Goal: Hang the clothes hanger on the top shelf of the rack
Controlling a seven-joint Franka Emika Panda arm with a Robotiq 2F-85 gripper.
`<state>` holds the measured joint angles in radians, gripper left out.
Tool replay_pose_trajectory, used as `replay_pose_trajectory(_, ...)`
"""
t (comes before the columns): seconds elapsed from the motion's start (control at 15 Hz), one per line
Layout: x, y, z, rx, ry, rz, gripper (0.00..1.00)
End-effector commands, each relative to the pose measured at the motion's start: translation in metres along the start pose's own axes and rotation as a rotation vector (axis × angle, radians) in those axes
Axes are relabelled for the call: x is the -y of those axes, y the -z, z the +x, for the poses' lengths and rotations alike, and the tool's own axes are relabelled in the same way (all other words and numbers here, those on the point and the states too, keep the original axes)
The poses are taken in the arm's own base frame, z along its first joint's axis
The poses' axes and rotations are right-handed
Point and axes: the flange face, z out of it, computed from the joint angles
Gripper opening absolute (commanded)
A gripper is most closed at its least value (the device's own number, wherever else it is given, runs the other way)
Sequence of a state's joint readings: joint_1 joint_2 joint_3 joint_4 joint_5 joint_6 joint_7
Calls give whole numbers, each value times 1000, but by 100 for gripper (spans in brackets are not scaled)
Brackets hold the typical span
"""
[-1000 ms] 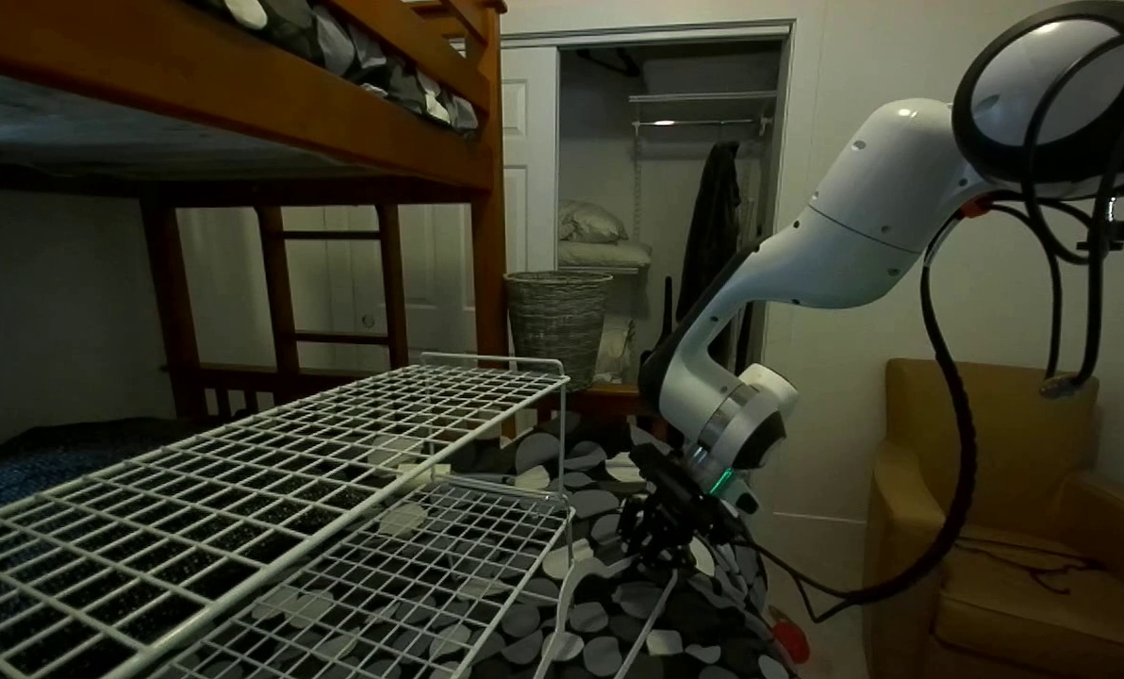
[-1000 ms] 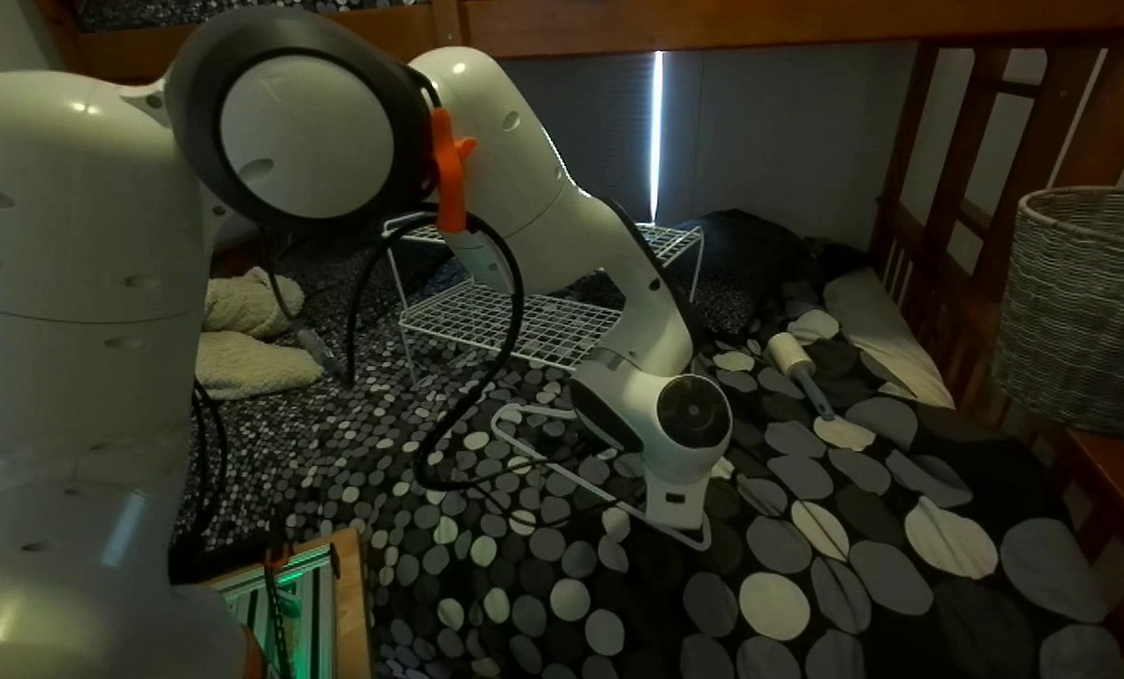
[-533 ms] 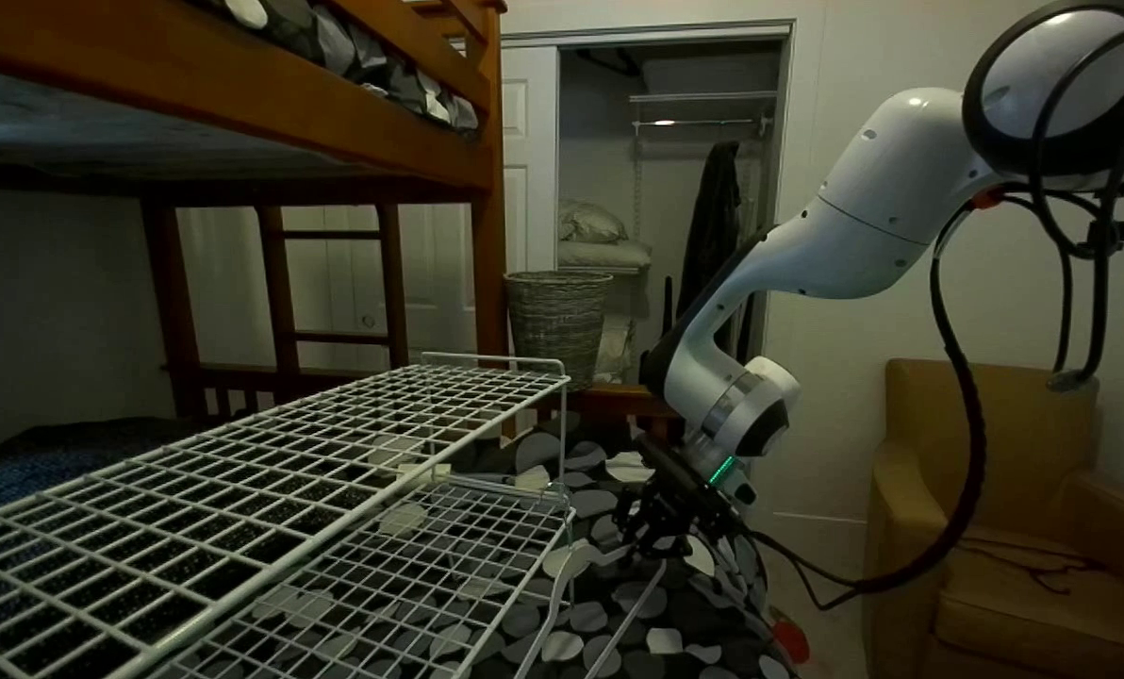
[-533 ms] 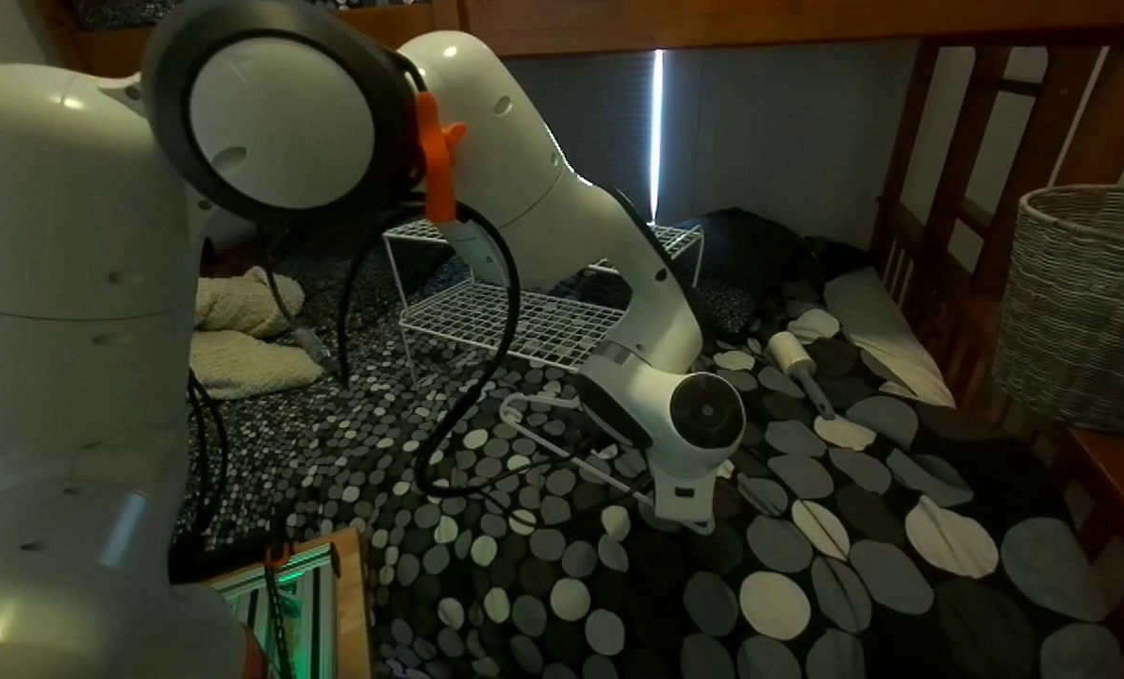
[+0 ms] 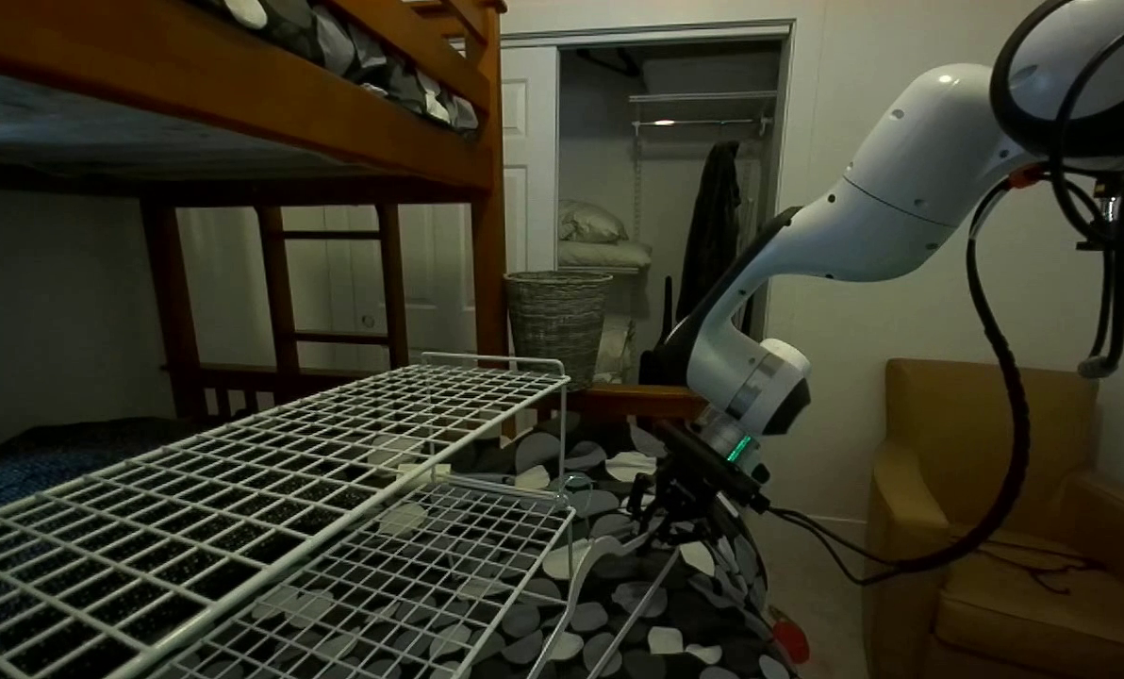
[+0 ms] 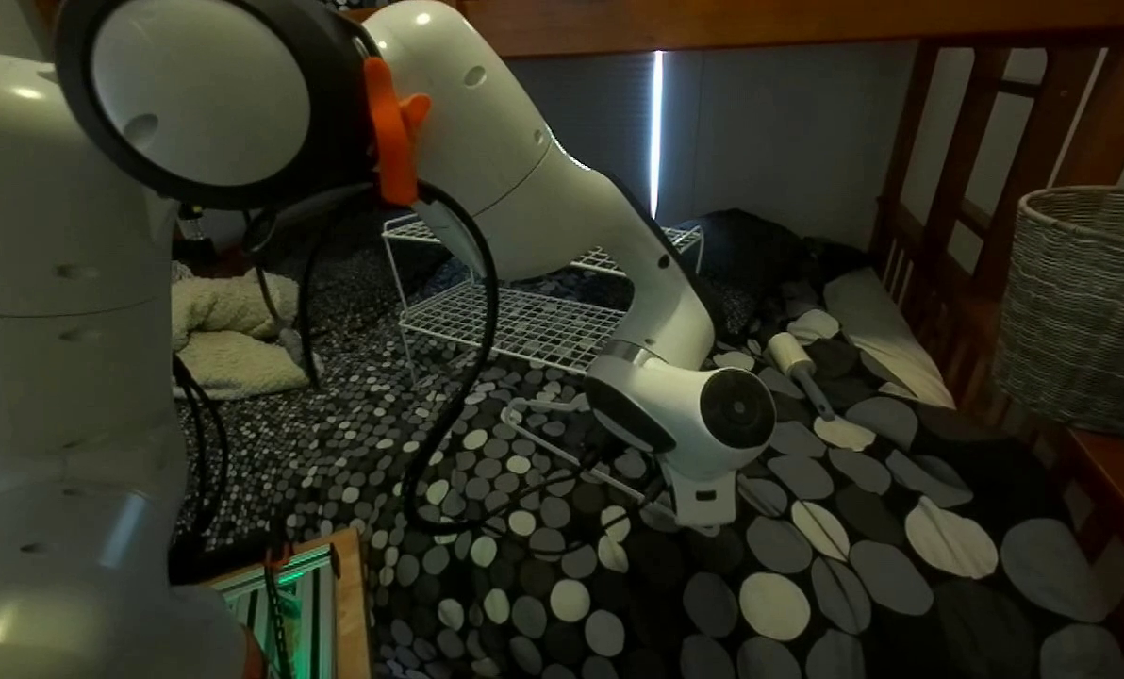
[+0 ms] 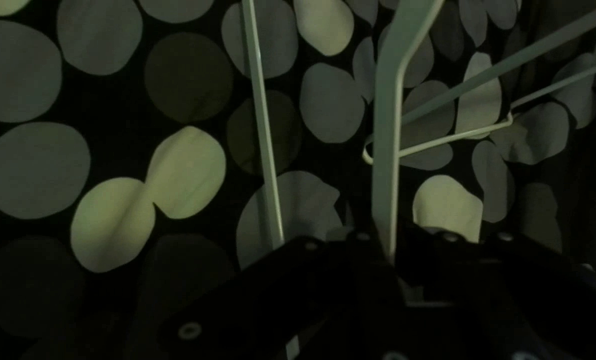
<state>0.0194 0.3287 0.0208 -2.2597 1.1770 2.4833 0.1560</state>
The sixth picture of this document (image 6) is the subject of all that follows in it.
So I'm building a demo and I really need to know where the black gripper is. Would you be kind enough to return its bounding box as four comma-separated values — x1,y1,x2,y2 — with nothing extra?
653,516,742,579

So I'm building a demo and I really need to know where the white plastic clothes hanger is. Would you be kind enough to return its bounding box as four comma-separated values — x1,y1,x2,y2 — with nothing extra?
492,383,666,506

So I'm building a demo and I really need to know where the white lint roller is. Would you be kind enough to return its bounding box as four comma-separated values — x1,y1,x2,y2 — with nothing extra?
764,326,836,421

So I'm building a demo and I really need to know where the black grey polka dot duvet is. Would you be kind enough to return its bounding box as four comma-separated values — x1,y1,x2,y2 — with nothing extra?
159,248,1124,679

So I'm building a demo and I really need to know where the white flat pillow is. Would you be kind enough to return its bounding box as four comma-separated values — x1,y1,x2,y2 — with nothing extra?
822,262,959,409

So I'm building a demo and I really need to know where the black bag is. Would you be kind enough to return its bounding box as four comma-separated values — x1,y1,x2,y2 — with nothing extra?
688,202,839,334

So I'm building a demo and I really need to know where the wooden box with green light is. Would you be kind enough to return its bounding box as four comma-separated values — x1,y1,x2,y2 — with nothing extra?
198,525,375,679

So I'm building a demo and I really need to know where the grey window curtain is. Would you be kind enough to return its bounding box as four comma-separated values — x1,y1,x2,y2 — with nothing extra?
507,50,916,248

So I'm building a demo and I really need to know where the grey woven laundry basket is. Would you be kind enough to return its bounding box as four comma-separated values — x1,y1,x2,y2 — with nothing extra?
986,184,1124,437

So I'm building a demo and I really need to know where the beige crumpled towel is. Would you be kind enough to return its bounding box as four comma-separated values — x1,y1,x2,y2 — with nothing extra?
165,267,311,404

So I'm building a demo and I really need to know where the white wire shelf rack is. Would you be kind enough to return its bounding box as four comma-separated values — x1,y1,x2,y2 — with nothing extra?
375,207,709,375

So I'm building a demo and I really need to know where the thick black cable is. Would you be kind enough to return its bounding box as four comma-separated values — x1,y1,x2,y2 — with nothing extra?
397,181,506,525

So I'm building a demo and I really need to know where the orange cable clip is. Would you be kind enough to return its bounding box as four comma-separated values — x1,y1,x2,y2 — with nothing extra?
362,51,438,211

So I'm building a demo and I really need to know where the wooden bunk bed frame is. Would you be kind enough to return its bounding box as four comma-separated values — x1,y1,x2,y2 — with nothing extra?
30,0,1124,679

